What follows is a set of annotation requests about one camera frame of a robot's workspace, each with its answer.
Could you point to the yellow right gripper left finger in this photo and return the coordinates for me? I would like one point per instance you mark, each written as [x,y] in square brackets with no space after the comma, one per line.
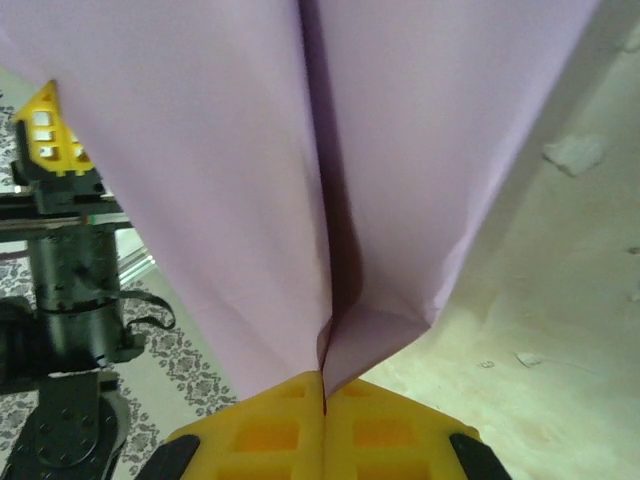
[260,440]

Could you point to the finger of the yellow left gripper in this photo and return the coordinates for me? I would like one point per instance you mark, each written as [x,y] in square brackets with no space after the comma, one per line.
[50,130]

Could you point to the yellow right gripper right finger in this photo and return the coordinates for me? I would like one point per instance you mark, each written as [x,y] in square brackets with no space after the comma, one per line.
[390,440]

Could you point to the pink and purple wrapping paper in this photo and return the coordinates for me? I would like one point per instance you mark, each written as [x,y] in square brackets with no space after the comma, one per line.
[200,150]

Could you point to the aluminium frame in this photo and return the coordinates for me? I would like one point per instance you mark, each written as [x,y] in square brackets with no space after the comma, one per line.
[135,262]

